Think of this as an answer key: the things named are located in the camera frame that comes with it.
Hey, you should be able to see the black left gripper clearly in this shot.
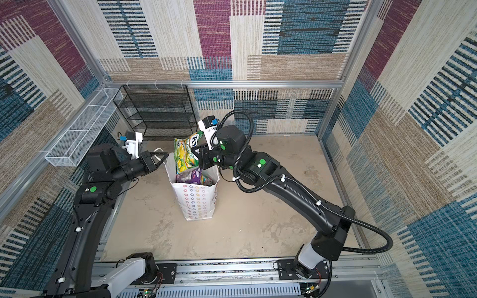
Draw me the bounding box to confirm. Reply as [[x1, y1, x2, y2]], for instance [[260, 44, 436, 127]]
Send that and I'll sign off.
[[111, 151, 168, 186]]

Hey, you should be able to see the purple snack bag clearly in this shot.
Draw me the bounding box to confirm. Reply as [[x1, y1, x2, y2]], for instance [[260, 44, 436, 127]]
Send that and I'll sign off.
[[176, 168, 214, 186]]

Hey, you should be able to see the small green Fox's candy bag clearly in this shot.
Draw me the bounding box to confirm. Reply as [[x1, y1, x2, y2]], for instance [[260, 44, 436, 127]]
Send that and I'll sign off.
[[174, 131, 204, 174]]

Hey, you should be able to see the white printed paper bag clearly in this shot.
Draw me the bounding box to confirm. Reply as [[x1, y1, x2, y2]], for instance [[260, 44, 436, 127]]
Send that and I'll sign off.
[[164, 153, 221, 221]]

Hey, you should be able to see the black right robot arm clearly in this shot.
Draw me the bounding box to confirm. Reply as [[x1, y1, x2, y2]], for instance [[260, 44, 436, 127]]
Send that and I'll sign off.
[[193, 110, 393, 279]]

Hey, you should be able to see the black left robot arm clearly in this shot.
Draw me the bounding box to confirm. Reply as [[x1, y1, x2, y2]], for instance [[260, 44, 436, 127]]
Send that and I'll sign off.
[[42, 144, 169, 298]]

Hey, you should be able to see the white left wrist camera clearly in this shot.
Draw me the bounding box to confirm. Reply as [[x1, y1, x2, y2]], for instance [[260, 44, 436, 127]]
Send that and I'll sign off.
[[119, 131, 143, 159]]

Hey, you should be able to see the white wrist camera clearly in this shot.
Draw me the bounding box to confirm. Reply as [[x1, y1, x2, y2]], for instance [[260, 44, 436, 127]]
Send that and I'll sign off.
[[119, 131, 143, 159], [198, 115, 219, 150]]

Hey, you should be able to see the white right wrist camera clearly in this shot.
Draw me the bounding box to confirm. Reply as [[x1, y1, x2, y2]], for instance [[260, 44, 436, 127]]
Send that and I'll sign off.
[[198, 115, 219, 150]]

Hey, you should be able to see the black wire mesh shelf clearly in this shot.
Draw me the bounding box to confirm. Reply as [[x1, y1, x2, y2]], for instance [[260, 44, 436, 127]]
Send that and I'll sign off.
[[113, 84, 198, 141]]

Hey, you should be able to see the white wire mesh basket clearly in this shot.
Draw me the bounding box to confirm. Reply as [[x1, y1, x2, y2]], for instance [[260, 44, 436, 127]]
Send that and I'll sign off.
[[45, 88, 119, 167]]

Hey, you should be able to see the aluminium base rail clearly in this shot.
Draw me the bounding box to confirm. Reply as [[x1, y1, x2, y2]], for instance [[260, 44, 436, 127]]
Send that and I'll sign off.
[[63, 256, 388, 298]]

